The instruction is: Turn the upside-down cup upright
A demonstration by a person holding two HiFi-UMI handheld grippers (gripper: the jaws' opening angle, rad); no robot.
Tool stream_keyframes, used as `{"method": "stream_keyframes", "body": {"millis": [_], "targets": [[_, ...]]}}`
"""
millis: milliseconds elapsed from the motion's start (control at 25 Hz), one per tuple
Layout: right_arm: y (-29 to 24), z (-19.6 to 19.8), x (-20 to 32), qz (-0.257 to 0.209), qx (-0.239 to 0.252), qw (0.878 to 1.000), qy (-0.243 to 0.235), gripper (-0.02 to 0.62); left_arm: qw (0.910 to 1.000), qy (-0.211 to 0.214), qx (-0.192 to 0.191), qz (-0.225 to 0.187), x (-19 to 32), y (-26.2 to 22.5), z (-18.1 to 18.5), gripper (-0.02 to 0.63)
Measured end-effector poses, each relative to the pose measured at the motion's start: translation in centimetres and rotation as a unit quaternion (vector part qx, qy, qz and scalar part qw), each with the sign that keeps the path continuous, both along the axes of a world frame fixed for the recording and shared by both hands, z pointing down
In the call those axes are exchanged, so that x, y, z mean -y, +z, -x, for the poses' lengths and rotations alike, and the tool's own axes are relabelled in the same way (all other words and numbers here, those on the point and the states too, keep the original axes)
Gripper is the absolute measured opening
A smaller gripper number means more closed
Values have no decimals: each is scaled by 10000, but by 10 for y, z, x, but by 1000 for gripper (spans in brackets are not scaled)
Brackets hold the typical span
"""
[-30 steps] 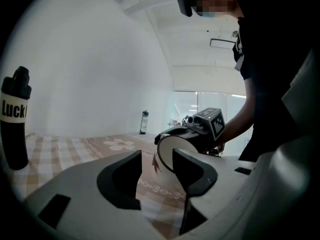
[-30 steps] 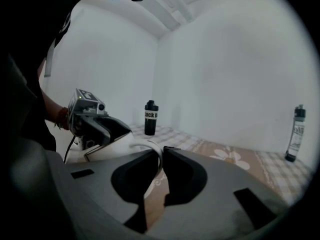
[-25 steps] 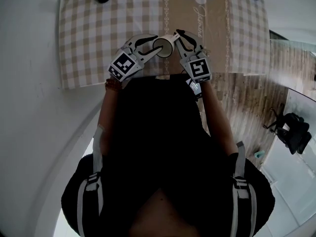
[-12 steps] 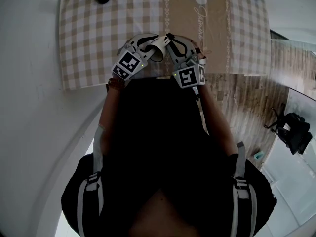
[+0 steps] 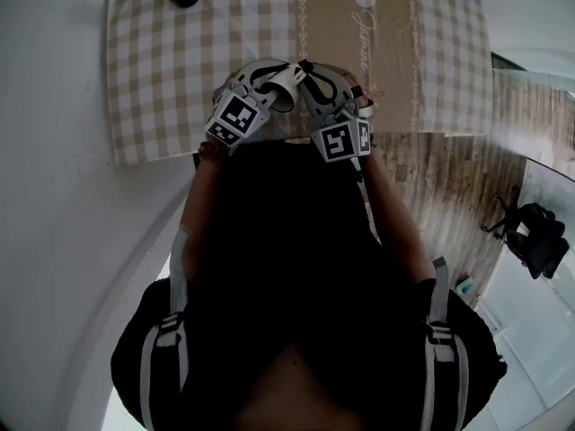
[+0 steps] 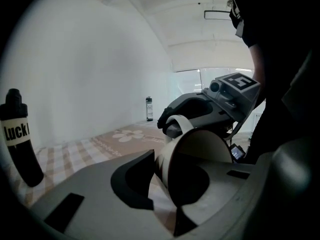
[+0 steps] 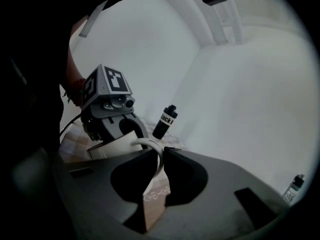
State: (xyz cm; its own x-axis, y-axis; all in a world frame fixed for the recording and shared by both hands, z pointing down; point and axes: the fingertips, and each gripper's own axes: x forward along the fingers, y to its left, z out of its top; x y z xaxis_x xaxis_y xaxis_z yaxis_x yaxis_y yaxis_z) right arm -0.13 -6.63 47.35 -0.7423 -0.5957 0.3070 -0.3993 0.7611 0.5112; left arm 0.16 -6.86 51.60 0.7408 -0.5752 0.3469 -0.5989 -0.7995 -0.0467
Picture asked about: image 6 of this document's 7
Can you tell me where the small black screen device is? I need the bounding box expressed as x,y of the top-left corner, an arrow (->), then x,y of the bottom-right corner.
229,144 -> 246,160

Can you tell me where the person's black clothing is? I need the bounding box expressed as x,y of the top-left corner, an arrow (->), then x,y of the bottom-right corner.
228,0 -> 320,165

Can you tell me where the large glass window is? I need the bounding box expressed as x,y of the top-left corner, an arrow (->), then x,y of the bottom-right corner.
172,67 -> 256,135

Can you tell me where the clear bottle with black cap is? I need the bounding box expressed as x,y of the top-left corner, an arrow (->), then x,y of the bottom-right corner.
145,96 -> 154,122

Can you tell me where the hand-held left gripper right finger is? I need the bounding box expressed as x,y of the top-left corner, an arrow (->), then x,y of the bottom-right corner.
173,158 -> 258,237

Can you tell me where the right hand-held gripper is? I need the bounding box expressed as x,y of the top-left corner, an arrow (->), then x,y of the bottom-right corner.
156,72 -> 262,137

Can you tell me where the beige checkered flower tablecloth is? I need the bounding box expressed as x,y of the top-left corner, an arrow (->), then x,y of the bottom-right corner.
13,120 -> 181,240

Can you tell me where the white ceramic mug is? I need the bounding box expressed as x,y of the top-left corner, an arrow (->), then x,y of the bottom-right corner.
154,115 -> 234,208

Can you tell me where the black bottle with white label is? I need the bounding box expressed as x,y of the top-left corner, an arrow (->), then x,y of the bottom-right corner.
0,88 -> 45,188

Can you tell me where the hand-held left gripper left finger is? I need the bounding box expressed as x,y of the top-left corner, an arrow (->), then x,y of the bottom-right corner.
31,148 -> 176,240

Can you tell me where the person's right forearm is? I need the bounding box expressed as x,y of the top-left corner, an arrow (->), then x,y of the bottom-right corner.
248,42 -> 268,107

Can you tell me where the black-framed ceiling light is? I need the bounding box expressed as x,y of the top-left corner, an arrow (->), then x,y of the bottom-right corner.
203,9 -> 234,22

